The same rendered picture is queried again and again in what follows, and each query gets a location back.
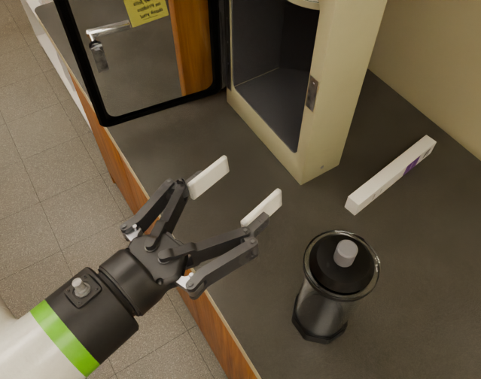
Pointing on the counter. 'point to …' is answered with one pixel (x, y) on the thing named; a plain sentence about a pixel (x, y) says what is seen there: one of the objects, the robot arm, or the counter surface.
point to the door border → (152, 105)
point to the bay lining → (271, 37)
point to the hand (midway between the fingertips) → (239, 189)
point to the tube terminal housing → (328, 10)
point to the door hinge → (225, 42)
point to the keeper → (312, 93)
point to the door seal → (152, 108)
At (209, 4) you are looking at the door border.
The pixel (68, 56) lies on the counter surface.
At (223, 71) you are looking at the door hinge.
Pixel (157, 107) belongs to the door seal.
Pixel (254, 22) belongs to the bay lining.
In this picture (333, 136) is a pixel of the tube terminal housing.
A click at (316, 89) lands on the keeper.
